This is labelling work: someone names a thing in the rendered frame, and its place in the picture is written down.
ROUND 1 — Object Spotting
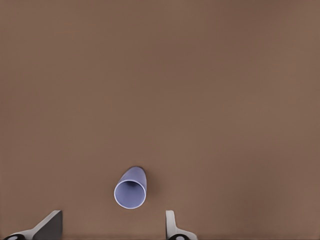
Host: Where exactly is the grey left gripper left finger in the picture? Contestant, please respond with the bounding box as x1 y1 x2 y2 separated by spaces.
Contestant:
0 209 63 240

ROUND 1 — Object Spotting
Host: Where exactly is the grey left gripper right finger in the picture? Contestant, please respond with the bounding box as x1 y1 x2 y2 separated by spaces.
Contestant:
165 210 199 240

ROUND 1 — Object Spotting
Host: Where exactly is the purple cup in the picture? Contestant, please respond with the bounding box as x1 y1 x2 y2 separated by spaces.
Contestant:
113 166 147 210

